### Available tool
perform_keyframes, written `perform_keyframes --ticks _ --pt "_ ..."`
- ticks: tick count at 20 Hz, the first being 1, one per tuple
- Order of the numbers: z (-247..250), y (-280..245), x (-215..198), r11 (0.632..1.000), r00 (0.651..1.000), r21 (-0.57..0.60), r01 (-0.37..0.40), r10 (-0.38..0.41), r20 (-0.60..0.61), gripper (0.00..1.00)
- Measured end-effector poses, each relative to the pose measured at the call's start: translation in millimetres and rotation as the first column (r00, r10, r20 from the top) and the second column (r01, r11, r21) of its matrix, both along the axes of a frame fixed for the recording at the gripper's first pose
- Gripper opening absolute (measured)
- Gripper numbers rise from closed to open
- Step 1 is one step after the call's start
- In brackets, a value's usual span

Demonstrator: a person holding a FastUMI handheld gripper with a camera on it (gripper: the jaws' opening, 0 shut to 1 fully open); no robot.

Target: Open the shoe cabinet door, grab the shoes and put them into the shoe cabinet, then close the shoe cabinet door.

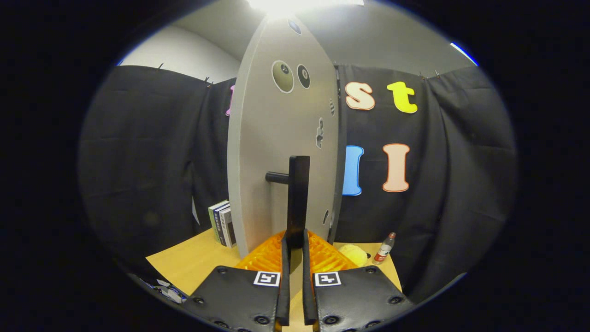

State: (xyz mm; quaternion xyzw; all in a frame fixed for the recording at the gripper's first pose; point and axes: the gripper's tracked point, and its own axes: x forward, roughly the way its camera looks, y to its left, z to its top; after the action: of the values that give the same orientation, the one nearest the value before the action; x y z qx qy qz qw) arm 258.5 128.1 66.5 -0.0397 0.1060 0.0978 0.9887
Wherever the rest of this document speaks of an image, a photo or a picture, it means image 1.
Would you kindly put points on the dark blue book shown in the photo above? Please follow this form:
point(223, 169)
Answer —
point(218, 226)

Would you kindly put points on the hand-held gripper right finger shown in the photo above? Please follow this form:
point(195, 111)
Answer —
point(308, 290)

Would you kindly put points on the green book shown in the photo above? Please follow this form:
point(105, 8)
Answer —
point(212, 216)

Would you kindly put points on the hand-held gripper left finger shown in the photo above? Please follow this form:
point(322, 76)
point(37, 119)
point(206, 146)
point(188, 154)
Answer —
point(285, 286)

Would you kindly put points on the ceiling light panel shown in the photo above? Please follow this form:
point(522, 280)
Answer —
point(276, 4)

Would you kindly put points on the red cap plastic bottle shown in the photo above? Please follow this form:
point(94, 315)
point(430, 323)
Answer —
point(383, 251)

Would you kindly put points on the white grey book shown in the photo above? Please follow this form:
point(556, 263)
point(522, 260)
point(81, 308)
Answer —
point(228, 228)

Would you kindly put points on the white blue clutter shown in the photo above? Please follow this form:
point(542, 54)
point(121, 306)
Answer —
point(168, 291)

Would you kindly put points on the yellow bumpy plush toy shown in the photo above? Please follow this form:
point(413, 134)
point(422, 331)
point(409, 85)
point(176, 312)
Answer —
point(352, 254)

